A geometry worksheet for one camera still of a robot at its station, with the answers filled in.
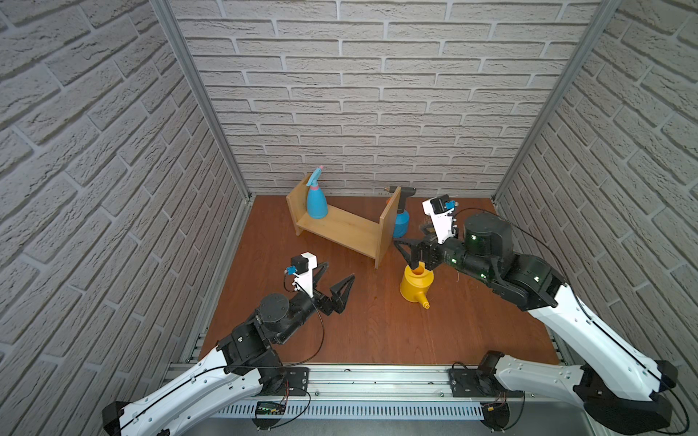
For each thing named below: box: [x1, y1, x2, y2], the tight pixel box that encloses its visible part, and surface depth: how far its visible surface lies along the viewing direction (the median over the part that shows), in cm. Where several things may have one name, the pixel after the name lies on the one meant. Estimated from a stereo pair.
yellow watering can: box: [399, 260, 435, 310], surface depth 85 cm
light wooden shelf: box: [285, 172, 402, 270], surface depth 101 cm
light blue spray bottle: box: [306, 165, 329, 220], surface depth 99 cm
